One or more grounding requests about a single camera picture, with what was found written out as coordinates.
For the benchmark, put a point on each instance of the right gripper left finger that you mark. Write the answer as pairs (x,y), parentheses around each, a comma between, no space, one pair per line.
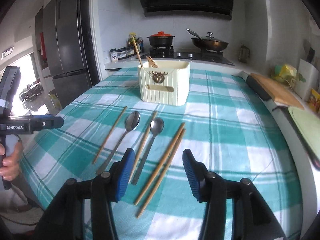
(120,173)

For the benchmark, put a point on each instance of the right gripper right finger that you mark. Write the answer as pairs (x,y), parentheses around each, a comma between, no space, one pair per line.
(195,172)

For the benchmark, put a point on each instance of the brown chopstick pair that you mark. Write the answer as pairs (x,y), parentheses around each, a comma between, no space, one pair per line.
(162,174)
(160,164)

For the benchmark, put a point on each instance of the large steel spoon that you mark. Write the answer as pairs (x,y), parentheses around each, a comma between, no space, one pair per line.
(131,123)

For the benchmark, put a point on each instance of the small steel spoon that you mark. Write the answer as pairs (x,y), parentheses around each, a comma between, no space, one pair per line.
(156,126)

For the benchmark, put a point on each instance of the brown wooden chopstick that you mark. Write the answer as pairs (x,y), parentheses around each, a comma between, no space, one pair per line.
(108,135)

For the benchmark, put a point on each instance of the light wooden chopstick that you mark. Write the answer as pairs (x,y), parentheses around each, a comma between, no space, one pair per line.
(137,51)

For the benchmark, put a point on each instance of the person's left hand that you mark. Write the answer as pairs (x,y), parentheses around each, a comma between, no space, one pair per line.
(11,166)

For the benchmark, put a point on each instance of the teal checkered tablecloth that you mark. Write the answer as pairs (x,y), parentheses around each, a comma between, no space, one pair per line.
(227,127)

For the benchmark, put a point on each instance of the brown chopstick beside large spoon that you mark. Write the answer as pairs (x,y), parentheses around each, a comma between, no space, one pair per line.
(142,143)

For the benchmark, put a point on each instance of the dark grey refrigerator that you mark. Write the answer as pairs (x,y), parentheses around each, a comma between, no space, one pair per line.
(68,46)

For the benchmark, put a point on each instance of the cream utensil holder box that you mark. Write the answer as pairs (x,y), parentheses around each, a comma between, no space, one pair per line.
(167,84)

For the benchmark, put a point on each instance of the chopstick in holder left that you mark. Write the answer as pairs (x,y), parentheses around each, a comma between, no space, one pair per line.
(151,62)

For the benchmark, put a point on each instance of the chopstick in holder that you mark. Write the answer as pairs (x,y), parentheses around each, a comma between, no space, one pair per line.
(151,62)
(154,62)

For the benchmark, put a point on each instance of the chopstick in holder right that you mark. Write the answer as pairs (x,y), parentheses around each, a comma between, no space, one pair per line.
(154,62)

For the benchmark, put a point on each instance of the wooden cutting board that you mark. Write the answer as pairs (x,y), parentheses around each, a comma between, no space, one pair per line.
(276,91)

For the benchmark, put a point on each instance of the spice jar rack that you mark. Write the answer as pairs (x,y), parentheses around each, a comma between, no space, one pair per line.
(121,53)

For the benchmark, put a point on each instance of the sauce bottles group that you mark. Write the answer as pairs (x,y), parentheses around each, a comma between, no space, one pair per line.
(139,42)

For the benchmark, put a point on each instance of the black gas stove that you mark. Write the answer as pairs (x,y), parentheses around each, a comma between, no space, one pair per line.
(203,55)

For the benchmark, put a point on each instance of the dark glass kettle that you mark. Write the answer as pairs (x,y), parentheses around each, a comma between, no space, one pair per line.
(244,54)

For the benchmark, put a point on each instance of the yellow green sponges in rack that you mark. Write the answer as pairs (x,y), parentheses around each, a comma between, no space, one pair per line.
(287,74)

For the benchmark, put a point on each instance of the black wok with glass lid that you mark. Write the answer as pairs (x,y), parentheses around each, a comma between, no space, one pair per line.
(207,42)

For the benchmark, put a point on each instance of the black clay pot orange lid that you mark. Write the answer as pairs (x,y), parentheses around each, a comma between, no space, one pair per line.
(161,40)

